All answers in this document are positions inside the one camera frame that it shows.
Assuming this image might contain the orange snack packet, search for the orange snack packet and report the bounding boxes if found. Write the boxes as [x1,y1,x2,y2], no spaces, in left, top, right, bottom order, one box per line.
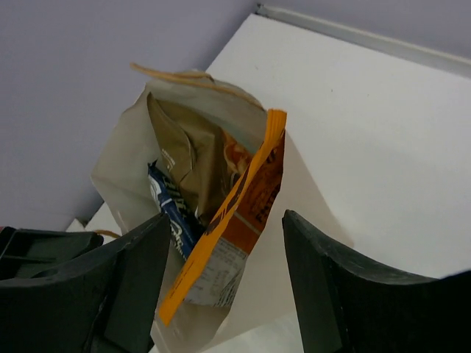
[158,109,287,325]

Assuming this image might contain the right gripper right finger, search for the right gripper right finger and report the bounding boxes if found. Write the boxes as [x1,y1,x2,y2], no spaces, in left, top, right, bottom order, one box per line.
[282,210,470,352]

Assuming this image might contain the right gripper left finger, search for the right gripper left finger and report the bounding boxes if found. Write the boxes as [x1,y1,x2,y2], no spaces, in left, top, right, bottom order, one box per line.
[1,215,171,352]

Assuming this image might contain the brown snack packet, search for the brown snack packet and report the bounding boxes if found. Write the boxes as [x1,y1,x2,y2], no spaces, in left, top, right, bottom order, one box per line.
[146,93,252,227]

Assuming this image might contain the blue snack packet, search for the blue snack packet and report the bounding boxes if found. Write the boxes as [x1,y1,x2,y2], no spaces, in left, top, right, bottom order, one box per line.
[147,160,205,261]

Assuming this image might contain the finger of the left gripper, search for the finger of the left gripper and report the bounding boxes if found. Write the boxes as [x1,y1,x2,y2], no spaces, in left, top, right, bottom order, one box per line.
[1,227,104,280]

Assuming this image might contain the beige paper bag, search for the beige paper bag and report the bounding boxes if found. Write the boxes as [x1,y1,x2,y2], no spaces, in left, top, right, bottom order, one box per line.
[91,68,349,352]

